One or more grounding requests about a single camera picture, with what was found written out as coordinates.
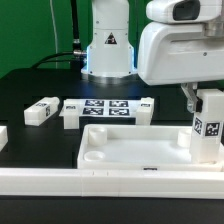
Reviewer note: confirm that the white desk top tray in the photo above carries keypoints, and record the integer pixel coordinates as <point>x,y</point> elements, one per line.
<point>133,147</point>

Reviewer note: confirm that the white block at left edge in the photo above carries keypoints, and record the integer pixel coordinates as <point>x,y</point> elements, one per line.
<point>3,137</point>

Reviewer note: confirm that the white front barrier rail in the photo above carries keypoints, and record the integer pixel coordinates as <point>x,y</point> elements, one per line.
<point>112,183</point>

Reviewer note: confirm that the white sheet with fiducial markers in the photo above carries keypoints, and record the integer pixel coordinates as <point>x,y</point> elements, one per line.
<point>103,107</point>

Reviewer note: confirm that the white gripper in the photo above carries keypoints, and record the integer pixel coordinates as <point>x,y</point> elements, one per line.
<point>171,54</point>

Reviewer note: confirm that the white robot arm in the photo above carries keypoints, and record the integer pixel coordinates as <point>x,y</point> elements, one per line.
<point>111,58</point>

